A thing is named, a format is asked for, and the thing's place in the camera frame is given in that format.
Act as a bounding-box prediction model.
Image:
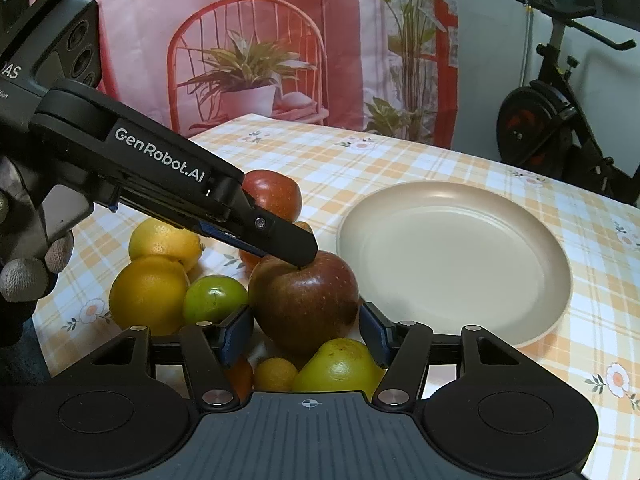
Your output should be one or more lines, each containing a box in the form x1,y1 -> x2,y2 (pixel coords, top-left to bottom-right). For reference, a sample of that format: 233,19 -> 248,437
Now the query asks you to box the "large yellow orange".
108,256 -> 190,336

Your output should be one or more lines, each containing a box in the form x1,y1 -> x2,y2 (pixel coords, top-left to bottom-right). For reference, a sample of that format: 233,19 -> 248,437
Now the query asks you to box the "yellow lemon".
128,218 -> 204,272

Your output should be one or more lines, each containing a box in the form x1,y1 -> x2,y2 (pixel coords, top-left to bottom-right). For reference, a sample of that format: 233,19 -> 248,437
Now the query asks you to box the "bright red apple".
242,169 -> 303,222

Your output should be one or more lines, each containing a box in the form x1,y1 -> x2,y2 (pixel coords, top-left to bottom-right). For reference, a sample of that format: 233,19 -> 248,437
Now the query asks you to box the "printed chair backdrop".
28,0 -> 459,150

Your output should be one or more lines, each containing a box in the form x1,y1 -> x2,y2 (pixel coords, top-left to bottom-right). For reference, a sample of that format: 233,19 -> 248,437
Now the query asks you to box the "beige round plate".
336,181 -> 573,347

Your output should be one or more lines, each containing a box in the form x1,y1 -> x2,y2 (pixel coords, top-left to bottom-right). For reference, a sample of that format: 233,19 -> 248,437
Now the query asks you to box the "black exercise bike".
496,0 -> 639,206

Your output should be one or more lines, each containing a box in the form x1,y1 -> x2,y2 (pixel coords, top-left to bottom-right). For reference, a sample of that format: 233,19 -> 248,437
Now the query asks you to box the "green round fruit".
182,274 -> 248,324

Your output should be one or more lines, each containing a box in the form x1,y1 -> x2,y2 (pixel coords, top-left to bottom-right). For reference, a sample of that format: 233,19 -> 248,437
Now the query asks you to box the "yellow-green pear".
292,338 -> 385,400

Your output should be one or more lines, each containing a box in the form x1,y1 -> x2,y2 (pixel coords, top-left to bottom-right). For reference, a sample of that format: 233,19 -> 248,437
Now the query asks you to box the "dark red apple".
248,250 -> 360,356

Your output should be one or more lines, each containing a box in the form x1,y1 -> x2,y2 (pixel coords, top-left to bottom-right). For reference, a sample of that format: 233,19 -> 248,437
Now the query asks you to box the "small yellow kumquat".
254,358 -> 298,392

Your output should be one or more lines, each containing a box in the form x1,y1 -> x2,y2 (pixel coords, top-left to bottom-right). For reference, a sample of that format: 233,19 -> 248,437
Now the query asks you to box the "gloved left hand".
1,156 -> 93,347

